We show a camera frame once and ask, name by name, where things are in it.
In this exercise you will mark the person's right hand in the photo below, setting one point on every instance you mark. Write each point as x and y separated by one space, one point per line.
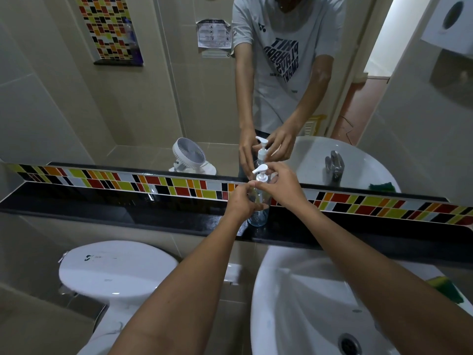
286 188

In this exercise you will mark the person's left hand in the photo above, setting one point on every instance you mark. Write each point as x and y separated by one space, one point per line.
238 205

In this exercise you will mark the person's left thumb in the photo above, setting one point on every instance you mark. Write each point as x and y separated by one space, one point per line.
258 207

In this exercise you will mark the person's right thumb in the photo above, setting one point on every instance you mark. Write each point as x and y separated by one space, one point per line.
261 183

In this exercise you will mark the clear pump soap bottle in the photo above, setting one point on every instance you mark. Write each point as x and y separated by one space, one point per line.
259 197

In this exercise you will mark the person's left forearm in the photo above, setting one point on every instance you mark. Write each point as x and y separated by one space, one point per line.
184 292

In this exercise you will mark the person's right forearm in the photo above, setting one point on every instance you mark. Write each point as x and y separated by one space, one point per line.
380 277

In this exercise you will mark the chrome sink faucet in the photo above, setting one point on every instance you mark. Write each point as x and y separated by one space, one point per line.
334 165

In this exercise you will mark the white ceramic sink basin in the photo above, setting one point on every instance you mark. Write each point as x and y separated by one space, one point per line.
295 303

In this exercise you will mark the black stone ledge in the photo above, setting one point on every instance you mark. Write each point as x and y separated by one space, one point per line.
111 208

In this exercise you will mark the white toilet tank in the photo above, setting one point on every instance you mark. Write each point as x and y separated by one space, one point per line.
116 271

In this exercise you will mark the metal sink drain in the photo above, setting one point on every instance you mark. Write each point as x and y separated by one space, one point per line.
349 344

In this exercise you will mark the green and yellow sponge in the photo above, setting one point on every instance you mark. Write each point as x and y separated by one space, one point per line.
448 288

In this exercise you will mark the white paper towel dispenser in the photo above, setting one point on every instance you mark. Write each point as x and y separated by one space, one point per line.
449 22

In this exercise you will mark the white wall fitting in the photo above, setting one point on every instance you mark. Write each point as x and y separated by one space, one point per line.
232 274

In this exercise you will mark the large wall mirror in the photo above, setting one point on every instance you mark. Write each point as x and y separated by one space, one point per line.
147 99

